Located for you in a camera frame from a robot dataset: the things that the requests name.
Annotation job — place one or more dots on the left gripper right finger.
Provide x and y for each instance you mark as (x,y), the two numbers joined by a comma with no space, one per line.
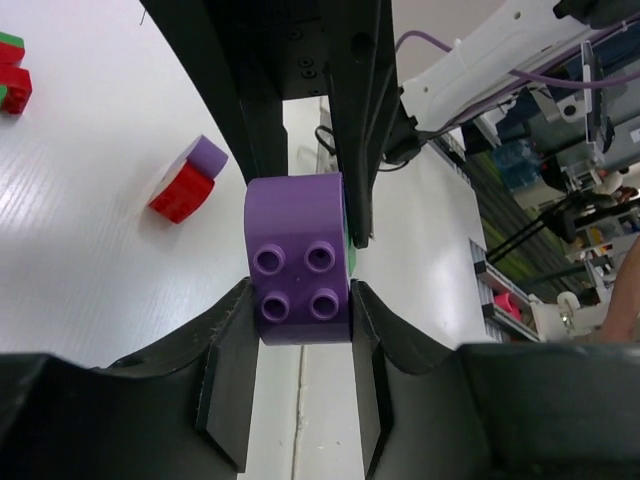
(490,411)

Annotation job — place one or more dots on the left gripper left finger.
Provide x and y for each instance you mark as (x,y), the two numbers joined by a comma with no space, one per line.
(179,408)

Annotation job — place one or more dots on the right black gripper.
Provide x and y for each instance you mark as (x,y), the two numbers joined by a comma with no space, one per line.
(244,57)

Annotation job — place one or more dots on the purple lego top brick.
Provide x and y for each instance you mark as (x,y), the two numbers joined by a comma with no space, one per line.
(206,157)

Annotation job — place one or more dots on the purple lego brick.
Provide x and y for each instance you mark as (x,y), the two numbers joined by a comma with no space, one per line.
(296,243)
(206,157)

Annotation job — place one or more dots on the red lego brick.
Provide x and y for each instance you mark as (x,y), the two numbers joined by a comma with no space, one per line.
(181,192)

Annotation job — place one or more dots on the small green connector lego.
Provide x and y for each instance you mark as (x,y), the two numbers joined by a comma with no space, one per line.
(350,250)

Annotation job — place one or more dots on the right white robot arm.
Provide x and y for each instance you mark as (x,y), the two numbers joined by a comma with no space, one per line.
(517,44)

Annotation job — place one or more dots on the red lego near tray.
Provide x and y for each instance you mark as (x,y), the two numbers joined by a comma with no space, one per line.
(16,86)

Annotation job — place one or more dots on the green lego near tray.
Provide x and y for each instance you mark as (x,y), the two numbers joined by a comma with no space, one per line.
(7,39)

